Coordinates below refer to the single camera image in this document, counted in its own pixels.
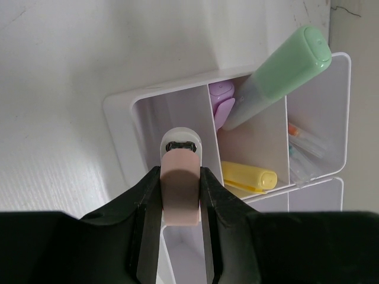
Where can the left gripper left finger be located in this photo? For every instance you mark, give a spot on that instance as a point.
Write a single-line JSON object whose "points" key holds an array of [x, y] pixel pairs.
{"points": [[116, 243]]}

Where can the pink white stapler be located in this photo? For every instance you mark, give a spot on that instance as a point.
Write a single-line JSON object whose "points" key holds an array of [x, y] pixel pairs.
{"points": [[181, 155]]}

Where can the green highlighter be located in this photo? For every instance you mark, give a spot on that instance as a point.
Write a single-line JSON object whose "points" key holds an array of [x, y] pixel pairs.
{"points": [[301, 57]]}

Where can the pink highlighter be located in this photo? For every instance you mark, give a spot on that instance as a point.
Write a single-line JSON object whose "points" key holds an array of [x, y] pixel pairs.
{"points": [[222, 101]]}

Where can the yellow highlighter body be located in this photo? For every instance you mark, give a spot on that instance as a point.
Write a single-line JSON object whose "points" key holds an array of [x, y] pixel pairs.
{"points": [[248, 178]]}

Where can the white six-compartment organizer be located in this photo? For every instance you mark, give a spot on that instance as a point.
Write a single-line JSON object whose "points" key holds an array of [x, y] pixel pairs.
{"points": [[139, 119]]}

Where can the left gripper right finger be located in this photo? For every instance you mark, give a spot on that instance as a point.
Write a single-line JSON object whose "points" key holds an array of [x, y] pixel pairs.
{"points": [[242, 245]]}

